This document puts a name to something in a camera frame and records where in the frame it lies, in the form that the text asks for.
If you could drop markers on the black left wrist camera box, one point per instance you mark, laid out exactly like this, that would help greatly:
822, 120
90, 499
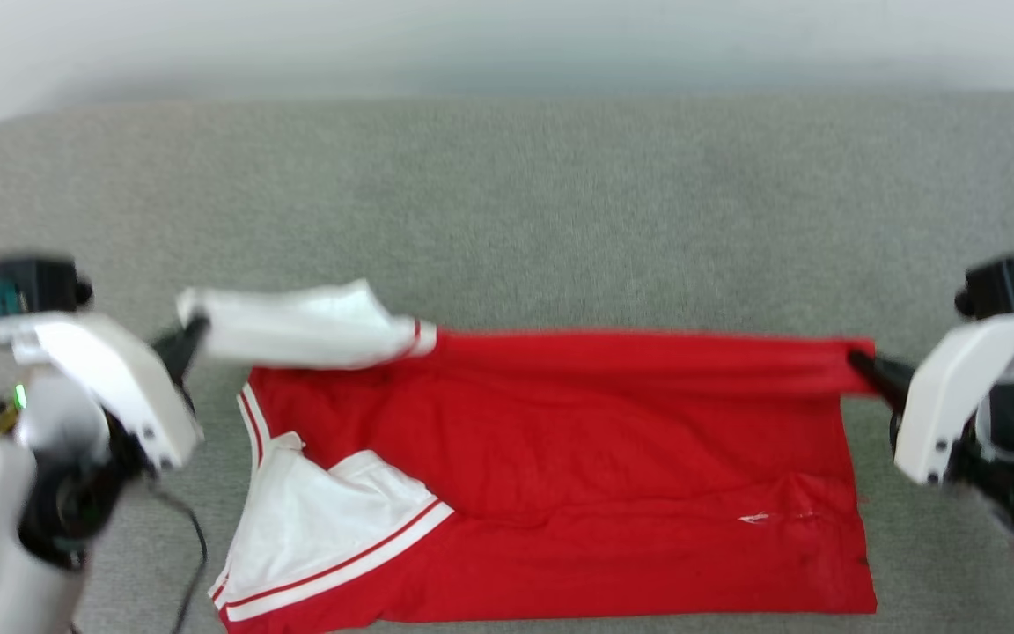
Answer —
32, 283

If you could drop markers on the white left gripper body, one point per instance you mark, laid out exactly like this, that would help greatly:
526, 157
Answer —
120, 379

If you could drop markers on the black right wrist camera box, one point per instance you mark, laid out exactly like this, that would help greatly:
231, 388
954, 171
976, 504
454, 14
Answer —
1004, 283

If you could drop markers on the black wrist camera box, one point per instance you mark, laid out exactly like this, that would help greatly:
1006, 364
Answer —
1004, 283
32, 283

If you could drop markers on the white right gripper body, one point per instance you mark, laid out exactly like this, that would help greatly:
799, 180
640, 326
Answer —
947, 396

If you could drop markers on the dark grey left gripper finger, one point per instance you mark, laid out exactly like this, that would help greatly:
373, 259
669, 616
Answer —
177, 346

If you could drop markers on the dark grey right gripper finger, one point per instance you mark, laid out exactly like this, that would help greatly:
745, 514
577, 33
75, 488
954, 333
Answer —
884, 374

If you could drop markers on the red and white garment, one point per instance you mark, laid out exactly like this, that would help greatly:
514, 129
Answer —
560, 458

